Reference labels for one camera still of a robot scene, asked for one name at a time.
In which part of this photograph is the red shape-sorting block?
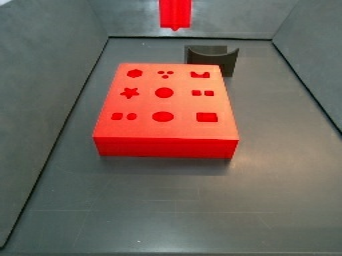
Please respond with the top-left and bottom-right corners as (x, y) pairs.
(92, 63), (239, 158)

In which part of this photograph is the red star-shaped peg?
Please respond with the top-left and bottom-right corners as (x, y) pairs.
(159, 0), (193, 31)

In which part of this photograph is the black curved holder block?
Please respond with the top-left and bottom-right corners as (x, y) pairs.
(185, 45), (239, 77)

